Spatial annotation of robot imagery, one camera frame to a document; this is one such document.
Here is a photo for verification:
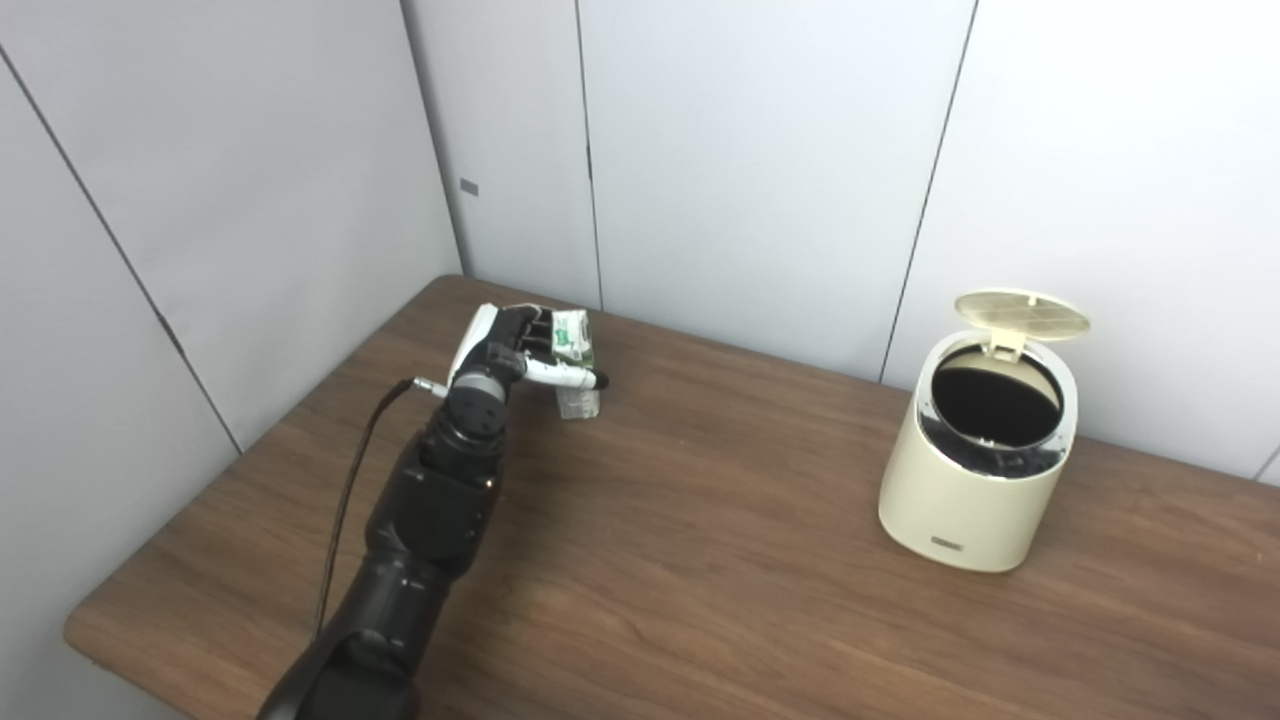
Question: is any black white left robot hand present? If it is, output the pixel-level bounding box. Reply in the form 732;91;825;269
447;303;610;393

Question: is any white green milk carton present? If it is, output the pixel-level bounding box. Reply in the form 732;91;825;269
551;309;602;421

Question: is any cream-colored round bin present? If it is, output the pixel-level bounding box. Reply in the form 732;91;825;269
878;289;1091;574

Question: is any cream round bin lid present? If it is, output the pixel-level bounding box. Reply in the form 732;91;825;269
954;289;1091;359

